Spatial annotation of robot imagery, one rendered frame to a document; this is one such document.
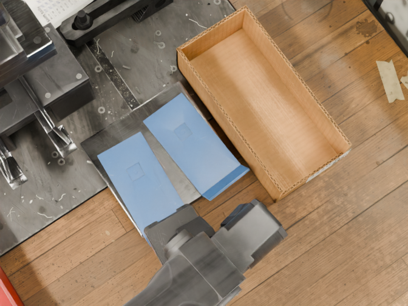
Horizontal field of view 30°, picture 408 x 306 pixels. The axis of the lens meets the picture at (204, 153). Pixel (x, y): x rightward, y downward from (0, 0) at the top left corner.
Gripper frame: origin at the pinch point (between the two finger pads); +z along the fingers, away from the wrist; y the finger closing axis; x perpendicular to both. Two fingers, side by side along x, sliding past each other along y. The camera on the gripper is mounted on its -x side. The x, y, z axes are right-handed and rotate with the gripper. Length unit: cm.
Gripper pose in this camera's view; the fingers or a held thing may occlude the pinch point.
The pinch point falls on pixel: (169, 231)
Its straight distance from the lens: 103.5
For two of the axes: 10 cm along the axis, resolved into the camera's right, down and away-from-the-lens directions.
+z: -2.8, -1.8, 9.4
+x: -8.6, 4.9, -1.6
